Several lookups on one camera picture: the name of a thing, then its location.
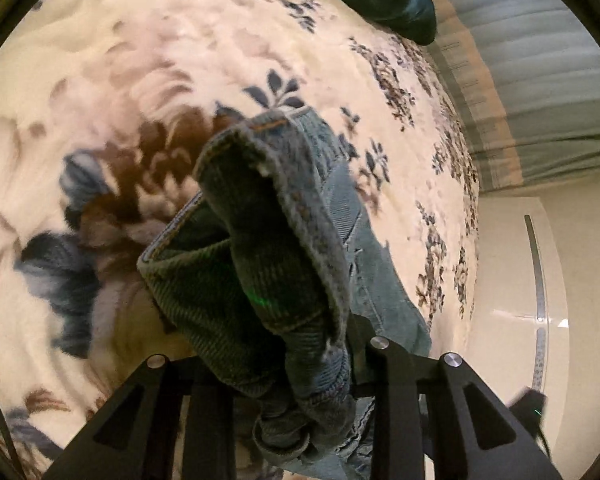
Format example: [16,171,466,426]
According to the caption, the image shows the blue denim jeans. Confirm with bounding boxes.
[137,107,431,479]

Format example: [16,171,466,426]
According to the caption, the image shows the white bed headboard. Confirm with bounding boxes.
[467,194,600,480]

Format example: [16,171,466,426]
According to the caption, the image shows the teal striped curtain right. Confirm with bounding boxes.
[428,0,600,193]

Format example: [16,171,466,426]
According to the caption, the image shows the floral fleece bed blanket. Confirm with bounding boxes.
[0,0,478,479]

